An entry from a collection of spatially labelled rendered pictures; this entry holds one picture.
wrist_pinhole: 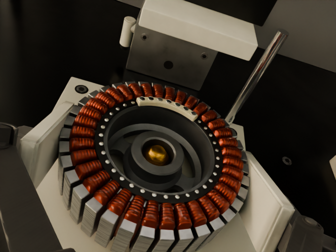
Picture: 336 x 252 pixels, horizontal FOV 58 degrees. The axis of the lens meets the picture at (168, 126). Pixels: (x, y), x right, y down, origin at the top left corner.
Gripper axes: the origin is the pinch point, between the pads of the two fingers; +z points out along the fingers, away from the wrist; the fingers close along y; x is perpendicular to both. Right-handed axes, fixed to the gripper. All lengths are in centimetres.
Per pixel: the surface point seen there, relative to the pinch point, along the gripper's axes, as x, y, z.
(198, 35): 7.5, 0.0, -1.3
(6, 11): 4.6, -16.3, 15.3
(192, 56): 6.0, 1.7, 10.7
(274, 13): 13.4, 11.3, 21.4
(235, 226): -2.8, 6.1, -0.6
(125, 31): 6.3, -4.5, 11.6
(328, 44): 12.1, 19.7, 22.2
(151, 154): 0.3, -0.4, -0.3
